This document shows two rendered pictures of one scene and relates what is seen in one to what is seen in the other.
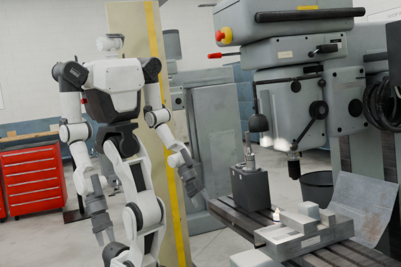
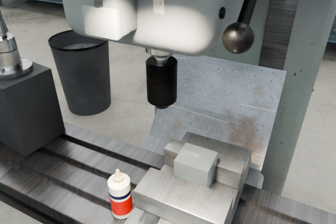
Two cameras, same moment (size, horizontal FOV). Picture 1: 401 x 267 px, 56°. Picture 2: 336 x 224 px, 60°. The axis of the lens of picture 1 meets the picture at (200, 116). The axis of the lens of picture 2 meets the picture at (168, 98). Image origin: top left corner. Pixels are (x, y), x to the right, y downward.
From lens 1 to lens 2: 1.15 m
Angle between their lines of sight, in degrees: 47
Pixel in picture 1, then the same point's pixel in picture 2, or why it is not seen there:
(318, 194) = (76, 59)
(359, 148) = not seen: hidden behind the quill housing
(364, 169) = (221, 48)
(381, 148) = (264, 13)
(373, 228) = (248, 142)
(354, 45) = not seen: outside the picture
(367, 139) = not seen: outside the picture
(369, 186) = (230, 76)
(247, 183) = (13, 105)
